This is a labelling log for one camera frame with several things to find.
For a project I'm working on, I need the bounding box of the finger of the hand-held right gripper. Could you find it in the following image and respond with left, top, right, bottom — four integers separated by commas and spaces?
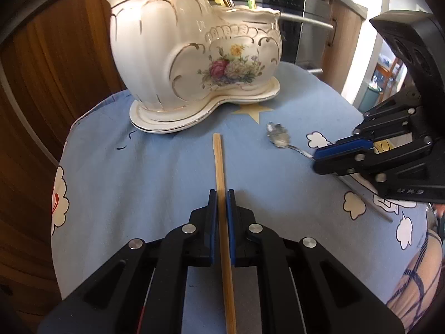
312, 137, 436, 186
314, 89, 424, 161

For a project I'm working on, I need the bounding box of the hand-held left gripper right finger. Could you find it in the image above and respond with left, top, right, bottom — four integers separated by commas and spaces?
226, 190, 406, 334

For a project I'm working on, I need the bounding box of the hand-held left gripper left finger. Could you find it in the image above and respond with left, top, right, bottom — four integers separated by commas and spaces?
38, 190, 219, 334

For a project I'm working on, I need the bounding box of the bamboo chopstick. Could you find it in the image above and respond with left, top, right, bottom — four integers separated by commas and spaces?
213, 133, 238, 334

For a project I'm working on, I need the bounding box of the small silver flower spoon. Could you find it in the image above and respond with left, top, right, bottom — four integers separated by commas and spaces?
266, 122, 394, 222

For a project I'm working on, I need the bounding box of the white floral ceramic utensil holder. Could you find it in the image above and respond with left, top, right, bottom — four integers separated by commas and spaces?
104, 0, 281, 112

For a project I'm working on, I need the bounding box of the wooden chair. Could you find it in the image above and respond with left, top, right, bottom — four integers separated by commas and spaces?
387, 57, 410, 93

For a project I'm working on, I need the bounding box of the teal bin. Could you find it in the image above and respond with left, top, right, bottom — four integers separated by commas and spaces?
358, 85, 383, 114

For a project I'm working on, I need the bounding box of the blue printed cloth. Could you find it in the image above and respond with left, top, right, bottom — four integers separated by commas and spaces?
51, 62, 435, 334

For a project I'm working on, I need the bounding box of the light wooden cabinet door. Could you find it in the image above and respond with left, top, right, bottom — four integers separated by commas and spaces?
322, 2, 368, 94

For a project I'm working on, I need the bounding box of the white ceramic saucer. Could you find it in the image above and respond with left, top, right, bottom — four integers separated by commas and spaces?
129, 77, 281, 134

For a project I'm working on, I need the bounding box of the person's plaid clothing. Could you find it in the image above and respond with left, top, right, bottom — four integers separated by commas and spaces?
385, 230, 444, 332

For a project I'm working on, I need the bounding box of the stainless steel oven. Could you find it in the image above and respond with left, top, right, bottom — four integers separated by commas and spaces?
226, 0, 338, 73

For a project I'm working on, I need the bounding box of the dark wooden cabinet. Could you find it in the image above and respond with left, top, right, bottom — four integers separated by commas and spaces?
0, 0, 147, 321

